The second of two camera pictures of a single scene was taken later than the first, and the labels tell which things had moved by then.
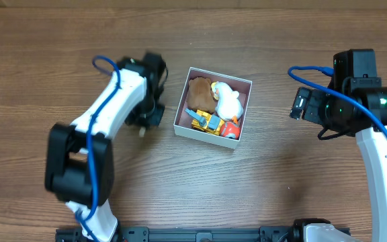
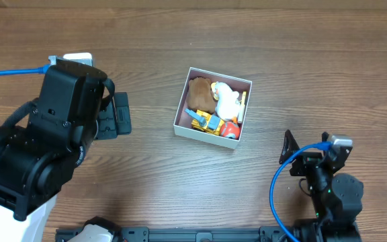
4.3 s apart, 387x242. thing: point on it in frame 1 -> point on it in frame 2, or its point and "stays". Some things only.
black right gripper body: x=314 y=105 -> x=307 y=161
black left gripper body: x=151 y=115 -> x=120 y=113
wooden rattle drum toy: x=142 y=132 -> x=241 y=114
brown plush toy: x=199 y=96 stays
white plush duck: x=228 y=106 stays
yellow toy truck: x=205 y=121 stays
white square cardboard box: x=183 y=122 stays
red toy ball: x=231 y=130 stays
